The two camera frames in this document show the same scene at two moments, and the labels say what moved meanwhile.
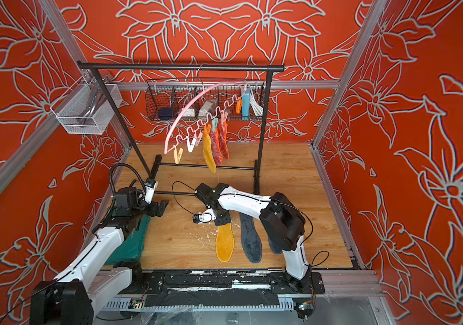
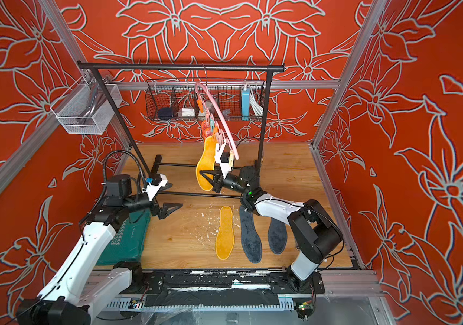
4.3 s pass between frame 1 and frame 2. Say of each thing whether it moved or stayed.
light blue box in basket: stayed
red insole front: moved
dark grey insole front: stayed
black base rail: stayed
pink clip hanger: moved
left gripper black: stayed
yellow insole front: stayed
